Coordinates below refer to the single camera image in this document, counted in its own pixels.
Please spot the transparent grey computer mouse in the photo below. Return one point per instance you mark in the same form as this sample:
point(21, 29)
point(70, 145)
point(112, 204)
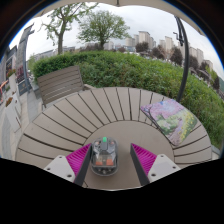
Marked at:
point(104, 156)

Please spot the white planter box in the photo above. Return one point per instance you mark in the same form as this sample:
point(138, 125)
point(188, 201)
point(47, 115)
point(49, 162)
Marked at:
point(12, 113)

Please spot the grey slatted wooden chair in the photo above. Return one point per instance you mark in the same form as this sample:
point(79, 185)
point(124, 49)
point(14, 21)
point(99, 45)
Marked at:
point(59, 83)

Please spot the floral print mouse pad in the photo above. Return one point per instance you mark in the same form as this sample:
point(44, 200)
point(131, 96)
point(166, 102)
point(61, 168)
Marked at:
point(170, 120)

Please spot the thin-trunked leafy tree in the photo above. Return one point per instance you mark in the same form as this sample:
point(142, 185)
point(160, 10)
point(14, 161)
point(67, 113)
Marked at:
point(60, 38)

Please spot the round-crowned green tree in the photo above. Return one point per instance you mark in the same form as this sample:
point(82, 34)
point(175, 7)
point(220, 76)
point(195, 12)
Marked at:
point(101, 28)

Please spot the green hedge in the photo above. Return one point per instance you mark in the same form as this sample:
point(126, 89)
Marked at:
point(133, 71)

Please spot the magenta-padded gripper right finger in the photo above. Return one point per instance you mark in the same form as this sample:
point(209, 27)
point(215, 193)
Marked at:
point(145, 159)

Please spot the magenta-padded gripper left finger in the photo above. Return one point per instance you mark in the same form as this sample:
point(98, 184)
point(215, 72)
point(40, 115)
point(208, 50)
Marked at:
point(77, 160)

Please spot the beige parasol canopy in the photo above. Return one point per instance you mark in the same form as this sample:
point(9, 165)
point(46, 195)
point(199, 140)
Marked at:
point(140, 2)

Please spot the dark sign pillar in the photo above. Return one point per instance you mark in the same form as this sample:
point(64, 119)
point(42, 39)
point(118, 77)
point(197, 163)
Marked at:
point(21, 53)

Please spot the dark curved parasol pole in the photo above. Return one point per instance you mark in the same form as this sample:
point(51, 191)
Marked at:
point(185, 63)

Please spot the group of high-rise buildings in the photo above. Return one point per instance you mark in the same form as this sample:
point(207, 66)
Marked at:
point(144, 37)

